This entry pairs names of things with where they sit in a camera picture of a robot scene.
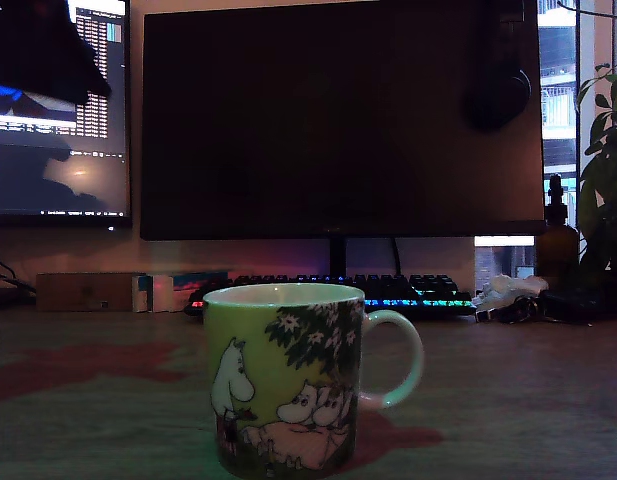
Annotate green houseplant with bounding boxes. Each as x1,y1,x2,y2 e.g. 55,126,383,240
575,62,617,281

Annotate brown glass pump bottle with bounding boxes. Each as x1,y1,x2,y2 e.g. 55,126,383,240
536,173,580,289

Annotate black pouch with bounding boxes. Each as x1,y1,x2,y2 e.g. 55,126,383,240
537,287,609,324

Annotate green cartoon print mug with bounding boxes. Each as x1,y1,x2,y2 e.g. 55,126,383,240
201,282,425,480

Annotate brown cardboard box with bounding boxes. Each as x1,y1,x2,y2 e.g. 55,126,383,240
35,272,135,313

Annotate dark key bunch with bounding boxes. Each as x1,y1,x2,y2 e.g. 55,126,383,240
475,294,545,325

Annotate black backlit keyboard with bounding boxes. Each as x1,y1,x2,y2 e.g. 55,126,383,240
182,273,478,320

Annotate black monitor stand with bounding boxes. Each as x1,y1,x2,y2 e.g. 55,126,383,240
329,237,348,278

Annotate blue and white carton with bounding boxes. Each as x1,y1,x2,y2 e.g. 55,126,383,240
171,271,230,312
131,273,154,314
150,274,175,314

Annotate crumpled white tissue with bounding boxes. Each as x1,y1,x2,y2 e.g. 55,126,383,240
471,273,550,311

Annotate large dark computer monitor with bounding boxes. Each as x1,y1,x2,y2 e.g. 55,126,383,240
139,0,547,241

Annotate black headphones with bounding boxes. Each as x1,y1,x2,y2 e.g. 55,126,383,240
461,0,533,134

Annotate lit computer monitor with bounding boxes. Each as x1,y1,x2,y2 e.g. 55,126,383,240
0,0,133,229

